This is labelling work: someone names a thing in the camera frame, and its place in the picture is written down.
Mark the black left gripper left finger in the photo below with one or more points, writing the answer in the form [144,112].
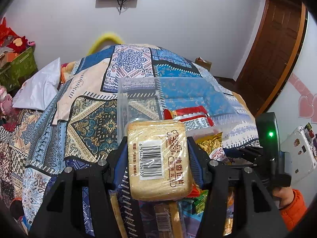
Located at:
[61,212]

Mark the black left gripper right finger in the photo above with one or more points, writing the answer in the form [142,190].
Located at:
[255,213]

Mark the toast slice snack pack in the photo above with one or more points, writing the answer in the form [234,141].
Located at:
[158,160]

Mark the right hand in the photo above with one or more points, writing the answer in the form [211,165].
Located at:
[285,195]

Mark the orange right sleeve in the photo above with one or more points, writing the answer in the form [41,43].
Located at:
[294,212]

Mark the white stickered device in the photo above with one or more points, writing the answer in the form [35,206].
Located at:
[300,152]

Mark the yellow snack packet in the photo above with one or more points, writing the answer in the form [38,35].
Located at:
[210,143]

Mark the red white snack packet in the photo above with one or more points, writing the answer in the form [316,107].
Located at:
[193,118]

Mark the clear plastic storage box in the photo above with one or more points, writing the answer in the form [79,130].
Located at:
[145,99]

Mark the purple label biscuit bar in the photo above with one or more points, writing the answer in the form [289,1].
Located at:
[168,220]

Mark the brown wooden door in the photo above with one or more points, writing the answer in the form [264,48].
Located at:
[273,54]

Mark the brown cardboard box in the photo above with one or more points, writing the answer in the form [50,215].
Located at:
[203,63]

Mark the white pillow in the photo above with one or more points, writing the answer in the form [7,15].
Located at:
[37,92]

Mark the pink plush toy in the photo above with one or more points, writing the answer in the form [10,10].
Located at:
[6,103]

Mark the patchwork blue bed quilt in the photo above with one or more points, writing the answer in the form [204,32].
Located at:
[79,126]

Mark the green storage box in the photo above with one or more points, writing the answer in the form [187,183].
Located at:
[21,68]

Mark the yellow hoop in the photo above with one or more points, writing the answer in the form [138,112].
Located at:
[104,39]

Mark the red decorations pile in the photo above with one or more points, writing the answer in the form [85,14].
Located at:
[13,41]

